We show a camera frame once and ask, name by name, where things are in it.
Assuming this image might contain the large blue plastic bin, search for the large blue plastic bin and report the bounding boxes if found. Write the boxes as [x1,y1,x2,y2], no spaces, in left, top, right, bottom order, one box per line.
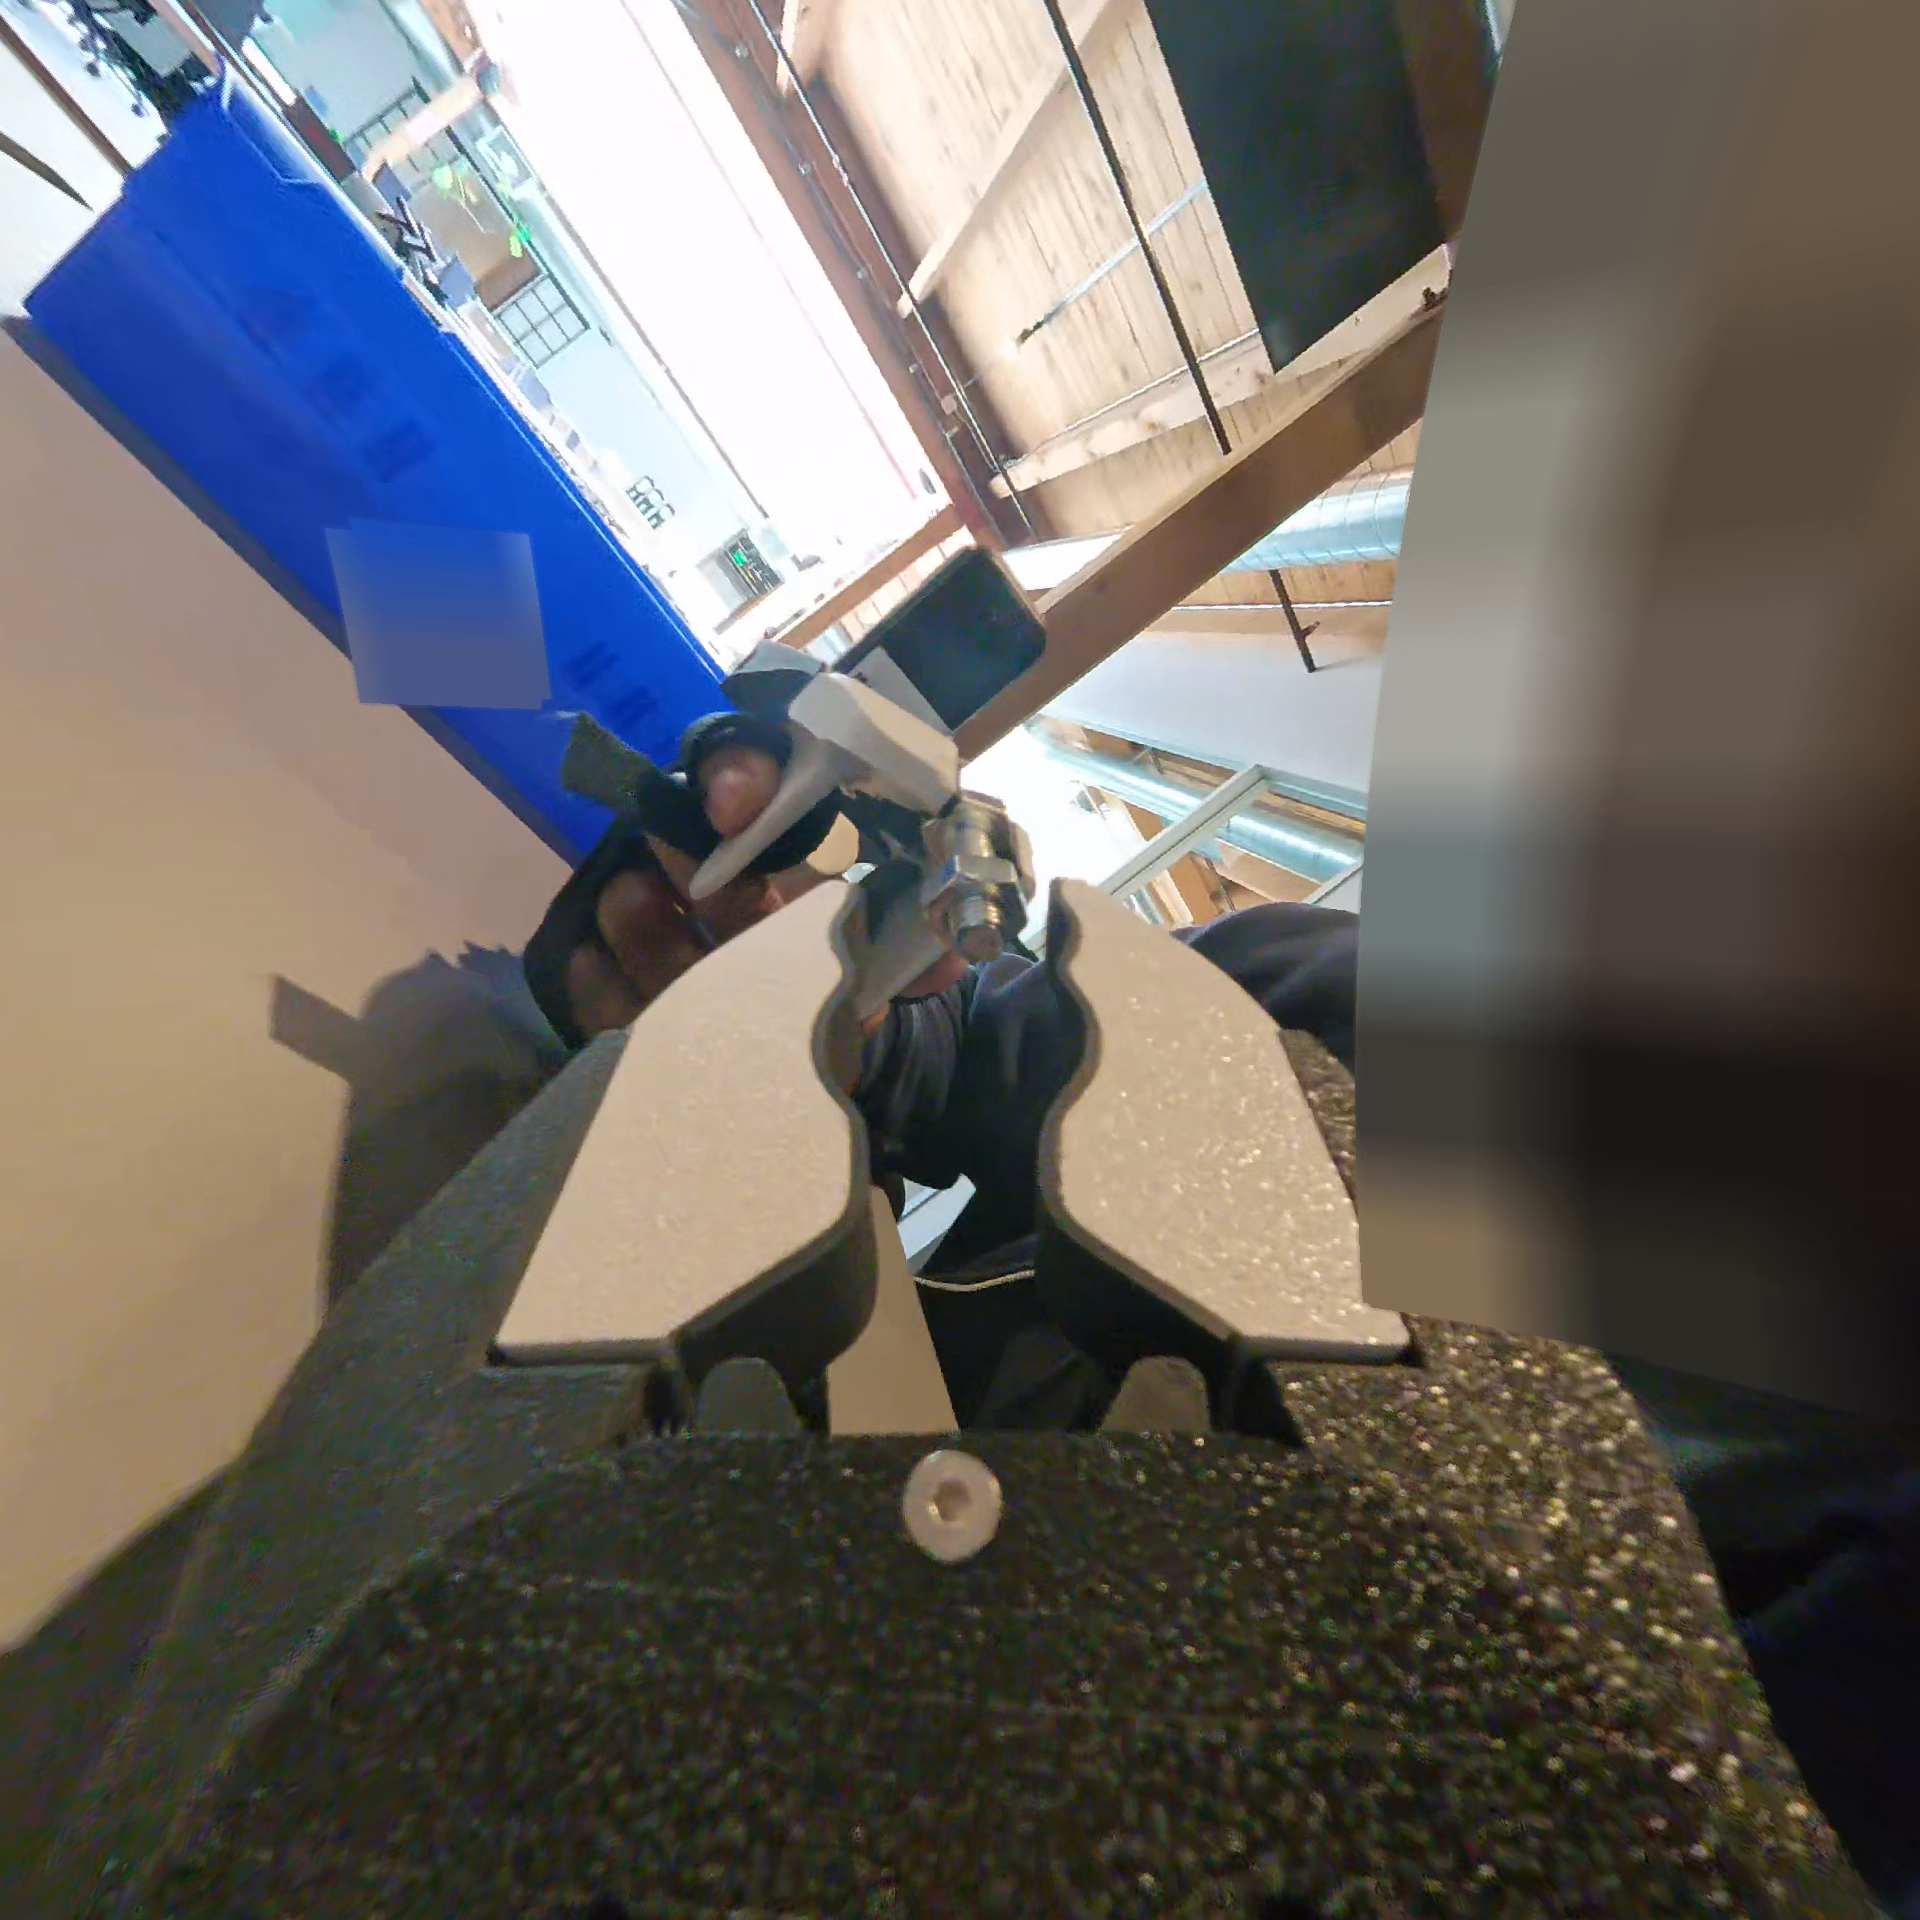
[22,75,735,868]

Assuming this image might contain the person's right forearm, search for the person's right forearm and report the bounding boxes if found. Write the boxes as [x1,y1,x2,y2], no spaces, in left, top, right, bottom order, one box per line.
[854,960,1080,1263]

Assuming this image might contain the person's right hand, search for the person's right hand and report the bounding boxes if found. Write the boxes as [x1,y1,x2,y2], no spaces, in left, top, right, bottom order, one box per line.
[525,743,845,1048]

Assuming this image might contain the black mounted speaker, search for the black mounted speaker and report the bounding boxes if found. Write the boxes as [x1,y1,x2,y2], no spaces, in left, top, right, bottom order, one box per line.
[1143,0,1449,376]

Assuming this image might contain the wooden pillar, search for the wooden pillar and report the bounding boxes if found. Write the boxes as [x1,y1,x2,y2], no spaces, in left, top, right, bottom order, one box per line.
[780,247,1455,760]

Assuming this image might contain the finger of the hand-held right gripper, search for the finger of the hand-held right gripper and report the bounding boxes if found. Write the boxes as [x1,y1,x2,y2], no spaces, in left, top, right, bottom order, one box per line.
[688,672,961,903]
[837,879,968,1003]

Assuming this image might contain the steel hex bolt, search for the steel hex bolt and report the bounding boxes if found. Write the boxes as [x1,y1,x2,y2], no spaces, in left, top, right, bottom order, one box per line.
[920,802,1028,965]

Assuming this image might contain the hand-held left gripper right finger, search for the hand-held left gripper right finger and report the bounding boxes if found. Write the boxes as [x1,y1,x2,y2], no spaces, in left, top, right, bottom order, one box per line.
[1035,880,1413,1365]

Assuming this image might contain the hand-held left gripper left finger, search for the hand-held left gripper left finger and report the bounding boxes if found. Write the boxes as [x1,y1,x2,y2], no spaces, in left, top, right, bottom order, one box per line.
[496,883,880,1360]

